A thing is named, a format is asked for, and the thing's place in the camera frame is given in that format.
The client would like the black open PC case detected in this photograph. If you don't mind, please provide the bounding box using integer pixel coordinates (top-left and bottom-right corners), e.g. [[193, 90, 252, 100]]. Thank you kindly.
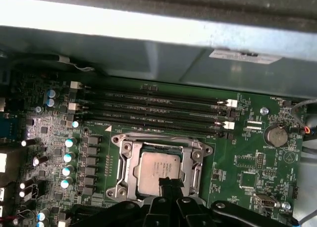
[[0, 0, 317, 227]]

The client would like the thin black looped wire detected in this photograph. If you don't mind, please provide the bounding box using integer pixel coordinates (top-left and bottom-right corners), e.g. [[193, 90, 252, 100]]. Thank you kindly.
[[291, 99, 317, 134]]

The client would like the metal socket cover frame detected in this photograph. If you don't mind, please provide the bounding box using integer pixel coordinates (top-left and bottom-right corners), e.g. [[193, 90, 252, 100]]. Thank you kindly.
[[119, 139, 203, 197]]

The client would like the RAM slot white clip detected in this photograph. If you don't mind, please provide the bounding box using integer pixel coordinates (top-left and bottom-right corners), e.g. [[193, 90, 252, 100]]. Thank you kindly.
[[70, 80, 238, 108], [67, 102, 235, 131], [58, 212, 105, 225]]

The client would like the silver rear port block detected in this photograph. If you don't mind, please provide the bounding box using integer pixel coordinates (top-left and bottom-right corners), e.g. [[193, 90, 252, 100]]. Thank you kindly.
[[0, 152, 13, 174]]

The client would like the silver internal USB port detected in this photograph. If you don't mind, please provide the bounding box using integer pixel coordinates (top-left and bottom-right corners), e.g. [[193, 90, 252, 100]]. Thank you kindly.
[[254, 193, 278, 209]]

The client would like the blue rear port connector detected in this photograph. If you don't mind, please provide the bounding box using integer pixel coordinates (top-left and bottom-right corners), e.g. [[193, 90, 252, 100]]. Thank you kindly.
[[0, 114, 19, 141]]

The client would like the thick black cable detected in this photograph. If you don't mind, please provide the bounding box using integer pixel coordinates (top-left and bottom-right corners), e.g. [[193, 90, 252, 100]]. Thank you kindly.
[[296, 208, 317, 227]]

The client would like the silver green CPU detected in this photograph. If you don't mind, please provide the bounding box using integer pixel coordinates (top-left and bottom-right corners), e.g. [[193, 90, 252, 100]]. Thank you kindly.
[[133, 151, 186, 197]]

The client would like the green motherboard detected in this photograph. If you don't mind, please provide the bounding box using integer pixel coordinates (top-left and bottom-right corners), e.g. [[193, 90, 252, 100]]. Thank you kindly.
[[0, 73, 307, 227]]

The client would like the black sleeved cable pair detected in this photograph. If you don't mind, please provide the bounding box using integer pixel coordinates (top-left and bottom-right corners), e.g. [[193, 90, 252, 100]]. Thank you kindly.
[[302, 134, 317, 161]]

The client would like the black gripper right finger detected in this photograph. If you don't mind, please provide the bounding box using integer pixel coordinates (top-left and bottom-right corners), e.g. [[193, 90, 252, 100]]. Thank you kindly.
[[171, 178, 284, 227]]

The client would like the white case sticker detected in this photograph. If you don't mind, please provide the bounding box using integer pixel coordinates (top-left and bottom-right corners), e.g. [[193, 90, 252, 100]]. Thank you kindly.
[[209, 47, 282, 64]]

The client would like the round coin battery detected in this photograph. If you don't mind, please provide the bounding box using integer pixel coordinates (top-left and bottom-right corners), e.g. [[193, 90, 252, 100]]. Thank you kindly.
[[264, 124, 289, 147]]

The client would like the black cable white tie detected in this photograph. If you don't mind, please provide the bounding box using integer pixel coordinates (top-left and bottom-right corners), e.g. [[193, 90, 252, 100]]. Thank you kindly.
[[9, 53, 97, 72]]

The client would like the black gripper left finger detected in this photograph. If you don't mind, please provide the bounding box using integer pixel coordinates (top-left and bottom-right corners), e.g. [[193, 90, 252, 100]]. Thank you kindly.
[[70, 177, 172, 227]]

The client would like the RAM slot black clip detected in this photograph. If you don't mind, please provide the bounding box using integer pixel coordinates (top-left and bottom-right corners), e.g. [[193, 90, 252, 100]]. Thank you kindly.
[[79, 113, 234, 140], [76, 91, 236, 118], [74, 203, 113, 214]]

